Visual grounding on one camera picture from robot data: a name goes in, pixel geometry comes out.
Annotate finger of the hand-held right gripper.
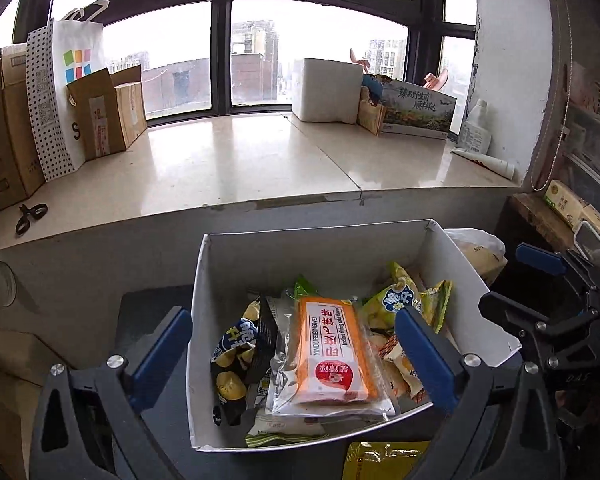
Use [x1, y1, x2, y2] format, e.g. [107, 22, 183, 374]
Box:
[515, 242, 600, 288]
[477, 290, 600, 343]

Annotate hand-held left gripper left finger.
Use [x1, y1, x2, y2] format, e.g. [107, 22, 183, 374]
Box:
[15, 306, 195, 480]

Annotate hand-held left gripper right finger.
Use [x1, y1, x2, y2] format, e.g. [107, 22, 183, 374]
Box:
[394, 306, 576, 480]

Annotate orange rice cracker packet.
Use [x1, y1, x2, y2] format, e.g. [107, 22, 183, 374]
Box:
[370, 332, 431, 402]

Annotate black and yellow chip bag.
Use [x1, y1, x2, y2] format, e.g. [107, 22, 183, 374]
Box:
[210, 297, 281, 426]

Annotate orange flatbread packet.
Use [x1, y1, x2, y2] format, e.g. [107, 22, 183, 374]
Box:
[267, 295, 401, 421]

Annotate small yellow snack packet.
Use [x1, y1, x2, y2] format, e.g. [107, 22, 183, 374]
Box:
[342, 441, 431, 480]

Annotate brown marble shelf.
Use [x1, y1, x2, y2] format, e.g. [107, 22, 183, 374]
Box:
[510, 192, 581, 241]

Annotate white and black device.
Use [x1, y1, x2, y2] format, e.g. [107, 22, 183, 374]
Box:
[571, 220, 600, 273]

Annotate yellow and green box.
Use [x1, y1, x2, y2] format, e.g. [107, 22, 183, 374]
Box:
[544, 180, 588, 223]

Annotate beige small box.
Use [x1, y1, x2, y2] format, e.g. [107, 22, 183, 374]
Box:
[577, 205, 600, 246]

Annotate white tube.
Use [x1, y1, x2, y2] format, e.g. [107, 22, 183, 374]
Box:
[450, 146, 516, 179]

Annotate white spray bottle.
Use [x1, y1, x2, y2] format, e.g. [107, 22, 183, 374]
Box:
[457, 99, 492, 156]

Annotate blue fabric mat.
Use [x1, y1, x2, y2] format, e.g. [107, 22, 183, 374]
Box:
[115, 285, 531, 480]

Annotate black scissors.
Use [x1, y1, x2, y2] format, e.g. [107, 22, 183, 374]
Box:
[15, 203, 48, 236]

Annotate printed landscape carton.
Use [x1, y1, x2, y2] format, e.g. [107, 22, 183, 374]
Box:
[362, 74, 458, 141]

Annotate beige stone window sill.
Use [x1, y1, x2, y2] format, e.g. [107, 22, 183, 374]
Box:
[0, 112, 523, 258]

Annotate small brown paper box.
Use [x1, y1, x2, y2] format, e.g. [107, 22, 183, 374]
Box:
[356, 85, 387, 137]

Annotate grey stitched panel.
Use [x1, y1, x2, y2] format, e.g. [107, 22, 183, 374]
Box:
[530, 0, 581, 193]

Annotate small open cardboard box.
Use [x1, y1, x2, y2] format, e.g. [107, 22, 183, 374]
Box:
[66, 65, 148, 161]

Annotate tall cardboard box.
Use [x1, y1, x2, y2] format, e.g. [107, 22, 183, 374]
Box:
[0, 44, 46, 216]

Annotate polka dot paper bag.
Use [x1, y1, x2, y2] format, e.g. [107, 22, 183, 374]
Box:
[26, 19, 87, 182]

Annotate white foam box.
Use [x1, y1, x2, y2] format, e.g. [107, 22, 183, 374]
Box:
[291, 57, 365, 125]

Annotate white bag with coloured squares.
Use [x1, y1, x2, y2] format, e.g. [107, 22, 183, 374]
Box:
[52, 1, 112, 161]

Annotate black window frame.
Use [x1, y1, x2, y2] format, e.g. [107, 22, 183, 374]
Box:
[10, 0, 478, 121]

